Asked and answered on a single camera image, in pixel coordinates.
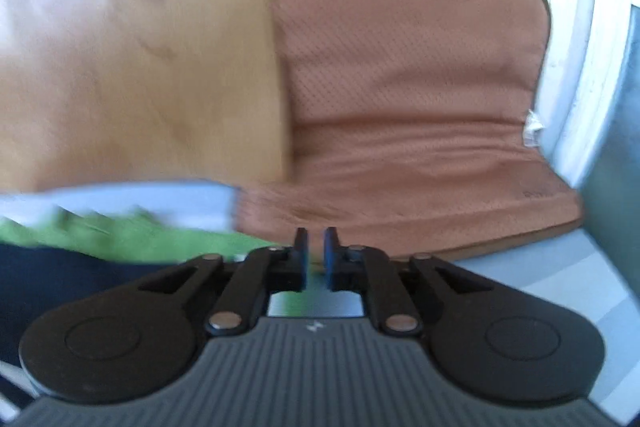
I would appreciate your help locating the brown mesh seat cushion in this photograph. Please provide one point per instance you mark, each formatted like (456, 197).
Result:
(407, 128)

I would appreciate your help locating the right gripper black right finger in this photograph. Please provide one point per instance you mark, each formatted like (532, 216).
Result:
(490, 339)

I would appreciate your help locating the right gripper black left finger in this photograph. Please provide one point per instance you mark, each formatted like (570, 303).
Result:
(134, 339)

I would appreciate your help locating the navy and green sweater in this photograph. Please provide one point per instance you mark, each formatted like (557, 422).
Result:
(68, 256)

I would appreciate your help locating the blue striped bed sheet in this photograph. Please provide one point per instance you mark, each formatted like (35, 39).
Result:
(570, 270)

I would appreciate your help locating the wooden headboard panel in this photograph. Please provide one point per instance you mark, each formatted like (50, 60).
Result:
(96, 91)

